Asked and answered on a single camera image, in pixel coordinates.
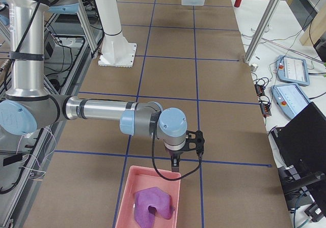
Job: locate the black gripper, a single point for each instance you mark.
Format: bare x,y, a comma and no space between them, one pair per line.
174,153

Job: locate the aluminium frame post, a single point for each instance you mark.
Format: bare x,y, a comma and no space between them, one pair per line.
264,22

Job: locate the black monitor stand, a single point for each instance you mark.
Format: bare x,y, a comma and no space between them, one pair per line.
302,190

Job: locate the purple cloth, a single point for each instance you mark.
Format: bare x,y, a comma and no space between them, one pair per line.
149,201

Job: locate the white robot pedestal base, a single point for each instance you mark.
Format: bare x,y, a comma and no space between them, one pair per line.
116,51

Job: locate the near teach pendant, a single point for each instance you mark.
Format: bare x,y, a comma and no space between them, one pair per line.
290,98

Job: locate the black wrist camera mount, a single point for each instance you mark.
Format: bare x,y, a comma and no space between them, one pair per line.
194,142

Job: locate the pink plastic bin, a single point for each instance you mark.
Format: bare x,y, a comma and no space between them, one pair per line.
140,178

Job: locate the far teach pendant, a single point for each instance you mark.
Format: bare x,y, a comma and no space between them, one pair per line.
291,69

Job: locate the teach pendant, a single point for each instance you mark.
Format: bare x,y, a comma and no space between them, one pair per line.
290,98
291,69

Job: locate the black laptop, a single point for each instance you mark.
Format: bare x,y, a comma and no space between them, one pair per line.
301,142

